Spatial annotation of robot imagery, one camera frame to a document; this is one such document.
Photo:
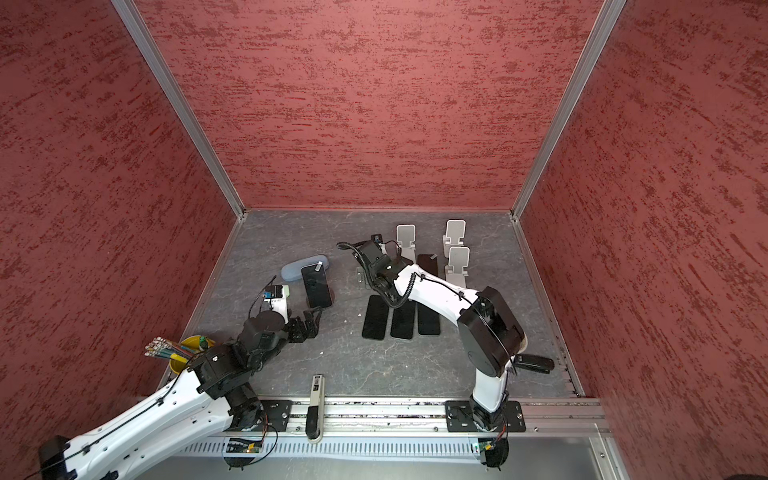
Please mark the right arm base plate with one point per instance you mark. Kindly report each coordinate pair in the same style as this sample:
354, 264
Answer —
465, 416

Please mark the white phone stand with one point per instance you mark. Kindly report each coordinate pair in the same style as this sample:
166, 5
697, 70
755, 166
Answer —
457, 264
454, 235
405, 238

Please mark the black phone with sticker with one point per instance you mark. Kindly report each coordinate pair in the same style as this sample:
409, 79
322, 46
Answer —
428, 263

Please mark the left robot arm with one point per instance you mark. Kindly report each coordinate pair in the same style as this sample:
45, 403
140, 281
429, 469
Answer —
211, 395

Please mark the yellow cup with pens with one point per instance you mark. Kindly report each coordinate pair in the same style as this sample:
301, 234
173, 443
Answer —
178, 354

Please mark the black remote on table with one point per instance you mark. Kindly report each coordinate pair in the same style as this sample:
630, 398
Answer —
534, 363

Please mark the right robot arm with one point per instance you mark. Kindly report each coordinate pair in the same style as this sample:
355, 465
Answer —
489, 332

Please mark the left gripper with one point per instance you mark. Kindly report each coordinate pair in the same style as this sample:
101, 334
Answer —
312, 326

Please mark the purple edged phone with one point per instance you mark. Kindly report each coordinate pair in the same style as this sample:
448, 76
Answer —
316, 286

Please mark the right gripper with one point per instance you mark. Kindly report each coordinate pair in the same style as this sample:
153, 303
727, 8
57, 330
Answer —
370, 274

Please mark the aluminium rail frame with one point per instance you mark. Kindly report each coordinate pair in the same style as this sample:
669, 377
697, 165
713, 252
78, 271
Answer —
425, 417

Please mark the grey oval pad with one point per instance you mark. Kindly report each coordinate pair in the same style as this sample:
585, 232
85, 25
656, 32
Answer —
292, 271

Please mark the black phone stand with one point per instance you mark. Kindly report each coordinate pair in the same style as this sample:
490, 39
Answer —
403, 321

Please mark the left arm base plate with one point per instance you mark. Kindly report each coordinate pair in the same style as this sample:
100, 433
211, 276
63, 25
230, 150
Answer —
275, 413

